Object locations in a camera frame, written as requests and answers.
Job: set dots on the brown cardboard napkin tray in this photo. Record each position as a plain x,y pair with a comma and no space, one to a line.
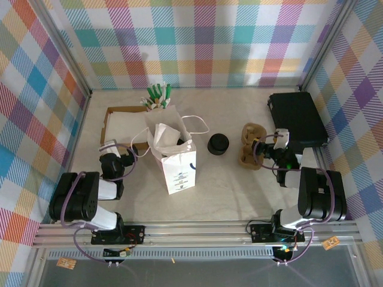
104,131

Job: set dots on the stack of pulp cup carriers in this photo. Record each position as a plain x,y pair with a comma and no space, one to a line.
252,134

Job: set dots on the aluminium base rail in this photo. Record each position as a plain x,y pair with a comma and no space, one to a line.
194,231

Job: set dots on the stack of white napkins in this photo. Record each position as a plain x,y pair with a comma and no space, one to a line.
125,125

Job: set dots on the white paper bag deer logo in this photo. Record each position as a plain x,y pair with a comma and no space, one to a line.
179,176

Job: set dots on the white paper napkin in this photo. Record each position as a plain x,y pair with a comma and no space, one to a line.
167,137

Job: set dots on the stack of black cup lids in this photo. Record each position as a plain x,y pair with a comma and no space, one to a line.
218,143

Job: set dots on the orange marker tag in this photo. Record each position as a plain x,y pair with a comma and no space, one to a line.
66,263
330,243

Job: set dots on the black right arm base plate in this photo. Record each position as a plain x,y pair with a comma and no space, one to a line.
258,233

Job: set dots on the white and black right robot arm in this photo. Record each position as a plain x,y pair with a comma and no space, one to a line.
323,194

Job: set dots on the black hard case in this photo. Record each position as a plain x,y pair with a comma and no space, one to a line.
299,119

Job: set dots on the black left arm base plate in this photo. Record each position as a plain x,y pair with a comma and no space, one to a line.
136,234

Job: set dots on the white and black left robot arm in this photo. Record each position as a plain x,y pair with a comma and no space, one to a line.
74,197

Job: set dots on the green wrapped straw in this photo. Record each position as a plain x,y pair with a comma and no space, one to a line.
157,91
152,92
169,93

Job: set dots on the aluminium frame post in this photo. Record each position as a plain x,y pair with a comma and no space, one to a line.
325,45
67,53

